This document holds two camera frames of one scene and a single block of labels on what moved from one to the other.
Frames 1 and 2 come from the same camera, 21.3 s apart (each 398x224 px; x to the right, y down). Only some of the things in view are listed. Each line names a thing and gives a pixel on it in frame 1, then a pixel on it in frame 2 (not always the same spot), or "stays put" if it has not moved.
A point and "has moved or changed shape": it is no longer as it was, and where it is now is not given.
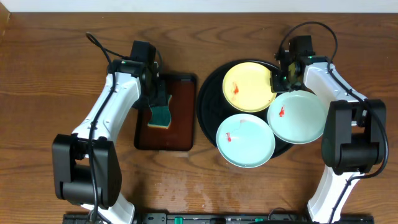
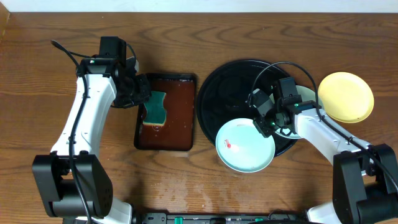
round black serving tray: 212,107 stays put
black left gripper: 158,98 to 142,92
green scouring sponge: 160,116 has moved or changed shape
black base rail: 217,218 stays put
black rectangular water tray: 180,134 stays put
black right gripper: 276,84 to 258,122
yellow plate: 247,87 has moved or changed shape
